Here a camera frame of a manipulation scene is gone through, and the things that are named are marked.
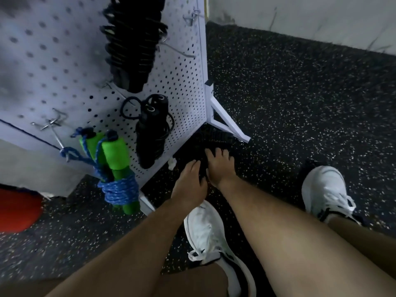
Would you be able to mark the person's right leg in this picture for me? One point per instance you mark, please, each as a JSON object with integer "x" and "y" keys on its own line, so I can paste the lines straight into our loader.
{"x": 365, "y": 244}

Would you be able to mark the white right shoe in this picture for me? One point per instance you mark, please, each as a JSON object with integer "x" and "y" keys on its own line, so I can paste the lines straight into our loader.
{"x": 325, "y": 188}

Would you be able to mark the person's left hand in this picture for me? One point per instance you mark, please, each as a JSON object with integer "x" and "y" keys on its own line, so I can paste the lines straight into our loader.
{"x": 190, "y": 188}

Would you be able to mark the person's left leg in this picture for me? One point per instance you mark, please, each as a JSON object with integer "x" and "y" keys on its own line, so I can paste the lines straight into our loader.
{"x": 185, "y": 281}

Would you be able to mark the person's leg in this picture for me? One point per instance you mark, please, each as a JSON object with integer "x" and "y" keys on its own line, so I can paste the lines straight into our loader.
{"x": 185, "y": 281}
{"x": 365, "y": 244}

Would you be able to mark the white pegboard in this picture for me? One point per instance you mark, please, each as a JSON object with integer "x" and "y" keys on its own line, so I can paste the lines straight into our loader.
{"x": 55, "y": 58}

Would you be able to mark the metal pegboard hook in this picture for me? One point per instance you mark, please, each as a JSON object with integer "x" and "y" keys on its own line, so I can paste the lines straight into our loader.
{"x": 117, "y": 91}
{"x": 176, "y": 49}
{"x": 52, "y": 123}
{"x": 193, "y": 16}

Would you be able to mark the white shoe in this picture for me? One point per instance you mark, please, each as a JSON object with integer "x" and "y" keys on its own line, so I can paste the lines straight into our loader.
{"x": 325, "y": 188}
{"x": 207, "y": 235}

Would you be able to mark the white pegboard stand foot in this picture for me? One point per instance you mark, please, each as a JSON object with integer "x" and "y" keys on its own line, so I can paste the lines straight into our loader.
{"x": 226, "y": 120}
{"x": 146, "y": 203}

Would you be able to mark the white left shoe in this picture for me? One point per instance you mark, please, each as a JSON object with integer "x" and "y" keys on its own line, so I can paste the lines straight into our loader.
{"x": 207, "y": 235}

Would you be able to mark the person's left forearm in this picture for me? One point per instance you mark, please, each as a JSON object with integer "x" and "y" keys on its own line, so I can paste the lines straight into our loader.
{"x": 136, "y": 256}

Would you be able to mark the red floor object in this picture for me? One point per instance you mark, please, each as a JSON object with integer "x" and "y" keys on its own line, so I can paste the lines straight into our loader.
{"x": 18, "y": 210}

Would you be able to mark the person's right forearm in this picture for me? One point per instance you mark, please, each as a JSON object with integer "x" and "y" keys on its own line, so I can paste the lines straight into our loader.
{"x": 291, "y": 244}

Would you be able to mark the person's right hand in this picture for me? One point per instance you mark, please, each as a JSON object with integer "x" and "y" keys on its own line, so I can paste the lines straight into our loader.
{"x": 221, "y": 169}

